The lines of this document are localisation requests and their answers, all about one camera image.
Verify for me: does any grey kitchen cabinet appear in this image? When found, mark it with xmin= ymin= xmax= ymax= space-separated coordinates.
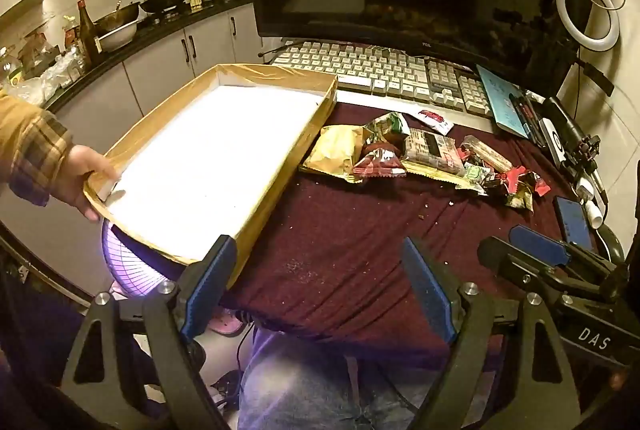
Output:
xmin=49 ymin=2 xmax=281 ymax=136

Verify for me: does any white ring light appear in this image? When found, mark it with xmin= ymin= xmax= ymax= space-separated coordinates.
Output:
xmin=556 ymin=0 xmax=621 ymax=52

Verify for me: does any white charger with ring mark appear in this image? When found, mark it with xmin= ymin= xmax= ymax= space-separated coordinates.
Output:
xmin=542 ymin=119 xmax=568 ymax=161

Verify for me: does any black ring light mount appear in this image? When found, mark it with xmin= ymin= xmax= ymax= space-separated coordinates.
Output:
xmin=577 ymin=57 xmax=616 ymax=98

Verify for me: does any smartphone with blue screen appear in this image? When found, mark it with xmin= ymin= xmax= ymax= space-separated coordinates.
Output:
xmin=554 ymin=196 xmax=596 ymax=253

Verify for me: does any electric heater with grille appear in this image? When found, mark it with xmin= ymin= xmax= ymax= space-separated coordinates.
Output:
xmin=100 ymin=217 xmax=201 ymax=302

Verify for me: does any white red sachet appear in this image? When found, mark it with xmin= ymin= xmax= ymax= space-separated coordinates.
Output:
xmin=411 ymin=108 xmax=456 ymax=135

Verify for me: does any brown labelled snack packet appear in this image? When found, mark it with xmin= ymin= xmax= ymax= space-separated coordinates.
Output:
xmin=401 ymin=128 xmax=467 ymax=177

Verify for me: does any white plug adapter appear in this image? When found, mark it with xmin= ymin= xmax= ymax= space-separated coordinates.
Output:
xmin=575 ymin=177 xmax=604 ymax=229

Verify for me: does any dark glass bottle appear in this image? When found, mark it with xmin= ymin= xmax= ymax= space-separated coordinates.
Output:
xmin=75 ymin=0 xmax=104 ymax=67

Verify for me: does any blue notebook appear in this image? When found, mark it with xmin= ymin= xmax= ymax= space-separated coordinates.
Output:
xmin=475 ymin=64 xmax=538 ymax=140

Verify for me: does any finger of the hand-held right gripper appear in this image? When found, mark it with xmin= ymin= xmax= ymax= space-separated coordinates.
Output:
xmin=508 ymin=224 xmax=601 ymax=268
xmin=476 ymin=236 xmax=566 ymax=295

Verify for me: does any green snack packet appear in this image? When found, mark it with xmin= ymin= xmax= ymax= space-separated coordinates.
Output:
xmin=362 ymin=111 xmax=412 ymax=147

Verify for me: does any another person's forearm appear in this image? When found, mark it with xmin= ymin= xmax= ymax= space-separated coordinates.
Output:
xmin=0 ymin=90 xmax=75 ymax=207

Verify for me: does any long clear bar packet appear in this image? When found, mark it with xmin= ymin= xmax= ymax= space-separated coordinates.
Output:
xmin=461 ymin=135 xmax=514 ymax=174

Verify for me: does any black red pen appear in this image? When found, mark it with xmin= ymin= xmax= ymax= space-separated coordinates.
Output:
xmin=520 ymin=92 xmax=548 ymax=146
xmin=509 ymin=93 xmax=538 ymax=143

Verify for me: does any gold green candy wrapper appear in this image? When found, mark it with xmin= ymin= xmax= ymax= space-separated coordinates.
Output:
xmin=504 ymin=187 xmax=536 ymax=213

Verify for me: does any white grey keyboard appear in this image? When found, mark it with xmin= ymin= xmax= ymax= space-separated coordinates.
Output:
xmin=270 ymin=39 xmax=493 ymax=118

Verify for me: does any burgundy tablecloth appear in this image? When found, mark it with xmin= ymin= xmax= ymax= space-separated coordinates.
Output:
xmin=165 ymin=102 xmax=601 ymax=368

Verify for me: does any pink slipper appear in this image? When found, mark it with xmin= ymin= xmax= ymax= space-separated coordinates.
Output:
xmin=209 ymin=309 xmax=244 ymax=337

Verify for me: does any yellow chip bag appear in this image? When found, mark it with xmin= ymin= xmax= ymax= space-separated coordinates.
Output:
xmin=299 ymin=124 xmax=367 ymax=184

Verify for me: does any small green white packet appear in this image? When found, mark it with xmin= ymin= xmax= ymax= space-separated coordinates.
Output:
xmin=464 ymin=161 xmax=494 ymax=187

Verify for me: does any shallow cardboard box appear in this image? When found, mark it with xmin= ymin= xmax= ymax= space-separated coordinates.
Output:
xmin=82 ymin=62 xmax=340 ymax=281

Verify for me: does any person's jeans leg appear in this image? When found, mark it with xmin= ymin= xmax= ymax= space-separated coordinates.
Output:
xmin=237 ymin=329 xmax=451 ymax=430

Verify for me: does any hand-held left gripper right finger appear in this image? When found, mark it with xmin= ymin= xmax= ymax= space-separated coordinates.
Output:
xmin=401 ymin=237 xmax=583 ymax=430

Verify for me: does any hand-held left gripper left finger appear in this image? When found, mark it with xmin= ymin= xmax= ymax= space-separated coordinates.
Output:
xmin=61 ymin=234 xmax=238 ymax=430

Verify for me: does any dark red snack packet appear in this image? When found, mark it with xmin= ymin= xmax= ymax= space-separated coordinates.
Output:
xmin=351 ymin=144 xmax=407 ymax=179

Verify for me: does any pile of plastic bags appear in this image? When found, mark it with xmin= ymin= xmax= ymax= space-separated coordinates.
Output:
xmin=0 ymin=35 xmax=87 ymax=107

